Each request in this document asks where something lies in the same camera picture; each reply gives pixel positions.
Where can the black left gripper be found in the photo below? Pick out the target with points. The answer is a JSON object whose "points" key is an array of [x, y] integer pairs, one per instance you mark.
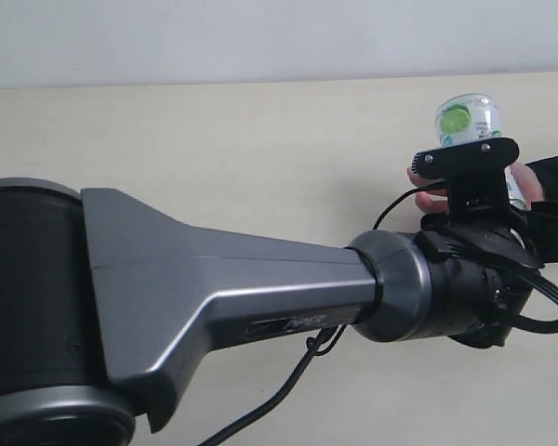
{"points": [[488, 234]]}

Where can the clear bottle green lime label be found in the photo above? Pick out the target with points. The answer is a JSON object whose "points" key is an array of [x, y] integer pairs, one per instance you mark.
{"points": [[471, 117]]}

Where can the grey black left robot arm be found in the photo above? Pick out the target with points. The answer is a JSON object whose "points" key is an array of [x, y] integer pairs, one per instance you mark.
{"points": [[107, 305]]}

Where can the open human hand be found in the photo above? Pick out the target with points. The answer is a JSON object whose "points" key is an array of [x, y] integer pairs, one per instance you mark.
{"points": [[430, 202]]}

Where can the black left wrist camera module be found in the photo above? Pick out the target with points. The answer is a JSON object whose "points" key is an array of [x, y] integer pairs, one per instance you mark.
{"points": [[474, 176]]}

